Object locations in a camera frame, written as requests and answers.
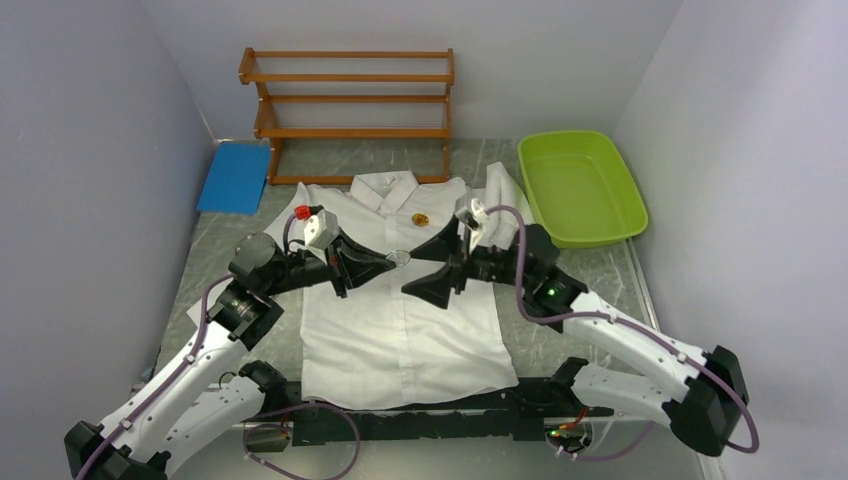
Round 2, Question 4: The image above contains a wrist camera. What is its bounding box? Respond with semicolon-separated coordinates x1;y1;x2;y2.
454;192;489;254
294;205;340;250

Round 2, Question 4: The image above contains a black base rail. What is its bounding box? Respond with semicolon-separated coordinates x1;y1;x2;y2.
218;360;617;446

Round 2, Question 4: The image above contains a wooden shoe rack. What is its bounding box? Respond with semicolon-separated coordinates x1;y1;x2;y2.
238;48;456;185

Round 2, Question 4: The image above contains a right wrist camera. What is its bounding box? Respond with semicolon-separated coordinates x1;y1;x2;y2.
454;192;489;254

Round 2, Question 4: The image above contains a yellow brooch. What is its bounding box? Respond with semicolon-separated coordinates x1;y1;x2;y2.
411;213;430;227

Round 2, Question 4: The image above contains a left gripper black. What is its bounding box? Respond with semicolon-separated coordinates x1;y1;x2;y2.
263;225;395;297

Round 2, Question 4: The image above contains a blue board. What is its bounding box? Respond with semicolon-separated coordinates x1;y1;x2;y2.
196;142;271;215

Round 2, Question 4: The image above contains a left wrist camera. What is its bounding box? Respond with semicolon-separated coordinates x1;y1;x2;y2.
294;205;340;250

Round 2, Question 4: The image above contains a green plastic basin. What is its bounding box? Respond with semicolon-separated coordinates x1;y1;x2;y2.
517;130;649;248

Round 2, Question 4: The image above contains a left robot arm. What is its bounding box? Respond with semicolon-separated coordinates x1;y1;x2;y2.
64;226;409;479

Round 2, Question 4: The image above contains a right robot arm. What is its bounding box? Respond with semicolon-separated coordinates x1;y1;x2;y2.
402;219;761;457

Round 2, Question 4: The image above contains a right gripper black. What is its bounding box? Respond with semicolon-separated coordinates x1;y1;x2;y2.
402;215;534;308

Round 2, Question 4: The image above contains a white round brooch backing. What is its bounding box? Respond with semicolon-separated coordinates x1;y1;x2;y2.
386;250;411;266

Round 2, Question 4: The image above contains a white shirt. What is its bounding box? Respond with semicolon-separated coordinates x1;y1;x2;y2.
291;171;518;410

